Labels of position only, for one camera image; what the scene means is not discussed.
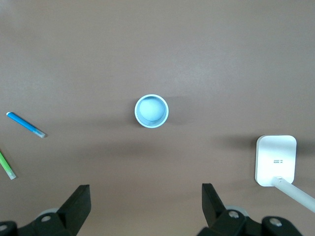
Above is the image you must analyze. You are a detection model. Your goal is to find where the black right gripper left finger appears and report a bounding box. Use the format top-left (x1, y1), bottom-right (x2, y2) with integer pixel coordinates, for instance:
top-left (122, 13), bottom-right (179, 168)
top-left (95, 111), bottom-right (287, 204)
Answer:
top-left (0, 184), bottom-right (92, 236)

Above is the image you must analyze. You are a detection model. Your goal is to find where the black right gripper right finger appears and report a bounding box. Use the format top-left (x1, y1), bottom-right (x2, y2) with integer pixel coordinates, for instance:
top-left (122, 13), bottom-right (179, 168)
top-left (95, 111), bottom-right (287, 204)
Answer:
top-left (198, 183), bottom-right (302, 236)

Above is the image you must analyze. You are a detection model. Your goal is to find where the blue marker pen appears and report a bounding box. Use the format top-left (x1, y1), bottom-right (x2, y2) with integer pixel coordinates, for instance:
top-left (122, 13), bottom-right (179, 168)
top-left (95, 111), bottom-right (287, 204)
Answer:
top-left (6, 112), bottom-right (46, 138)

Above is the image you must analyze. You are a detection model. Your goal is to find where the green marker pen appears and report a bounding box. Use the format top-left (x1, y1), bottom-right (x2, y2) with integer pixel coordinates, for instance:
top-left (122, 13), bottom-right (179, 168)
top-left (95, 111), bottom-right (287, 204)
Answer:
top-left (0, 148), bottom-right (17, 180)

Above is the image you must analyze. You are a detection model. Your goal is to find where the white desk lamp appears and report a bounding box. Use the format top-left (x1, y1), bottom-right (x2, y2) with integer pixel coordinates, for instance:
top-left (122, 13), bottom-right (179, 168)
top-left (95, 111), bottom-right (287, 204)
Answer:
top-left (254, 134), bottom-right (315, 213)

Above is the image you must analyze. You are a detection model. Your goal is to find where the light blue plastic cup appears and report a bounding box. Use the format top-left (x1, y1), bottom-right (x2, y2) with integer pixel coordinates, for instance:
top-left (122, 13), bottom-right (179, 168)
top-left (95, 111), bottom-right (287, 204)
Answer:
top-left (134, 94), bottom-right (170, 128)

